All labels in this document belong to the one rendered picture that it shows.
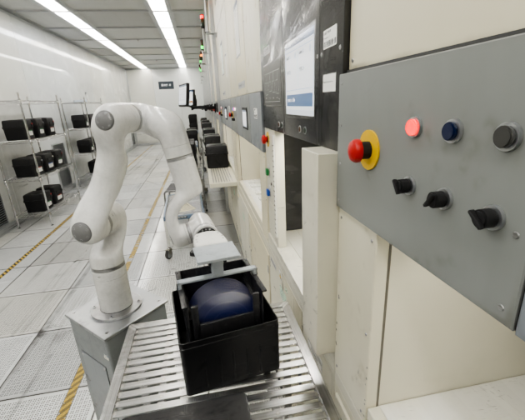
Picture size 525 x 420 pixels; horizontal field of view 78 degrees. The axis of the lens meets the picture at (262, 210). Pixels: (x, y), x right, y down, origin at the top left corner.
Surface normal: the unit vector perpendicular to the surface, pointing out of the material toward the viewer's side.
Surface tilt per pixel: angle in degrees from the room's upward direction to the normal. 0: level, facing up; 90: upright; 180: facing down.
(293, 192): 90
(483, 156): 90
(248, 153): 90
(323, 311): 90
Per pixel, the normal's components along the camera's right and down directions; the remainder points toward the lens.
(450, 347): 0.18, 0.30
